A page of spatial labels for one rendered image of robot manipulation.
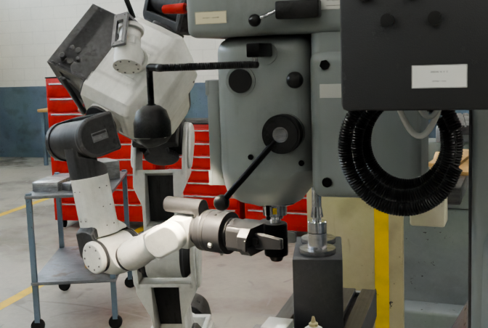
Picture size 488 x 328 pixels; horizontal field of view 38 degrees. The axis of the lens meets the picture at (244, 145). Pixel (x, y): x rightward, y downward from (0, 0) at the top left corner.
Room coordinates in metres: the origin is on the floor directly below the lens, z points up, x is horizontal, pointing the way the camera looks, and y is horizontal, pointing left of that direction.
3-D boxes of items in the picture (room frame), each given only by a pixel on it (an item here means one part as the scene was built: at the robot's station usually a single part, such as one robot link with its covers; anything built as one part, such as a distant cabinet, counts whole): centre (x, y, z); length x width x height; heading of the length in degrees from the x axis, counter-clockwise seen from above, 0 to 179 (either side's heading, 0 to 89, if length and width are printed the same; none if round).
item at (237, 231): (1.43, 0.02, 1.23); 0.13 x 0.12 x 0.10; 147
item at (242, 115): (1.38, -0.06, 1.47); 0.21 x 0.19 x 0.32; 162
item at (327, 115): (1.32, -0.24, 1.47); 0.24 x 0.19 x 0.26; 162
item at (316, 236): (1.71, -0.17, 1.15); 0.05 x 0.05 x 0.06
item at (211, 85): (1.42, 0.05, 1.44); 0.04 x 0.04 x 0.21; 72
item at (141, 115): (1.36, 0.17, 1.48); 0.07 x 0.07 x 0.06
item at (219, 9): (1.37, -0.10, 1.68); 0.34 x 0.24 x 0.10; 72
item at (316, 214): (1.71, -0.17, 1.24); 0.03 x 0.03 x 0.11
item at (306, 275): (1.76, -0.18, 1.02); 0.22 x 0.12 x 0.20; 173
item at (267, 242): (1.36, -0.04, 1.23); 0.06 x 0.02 x 0.03; 57
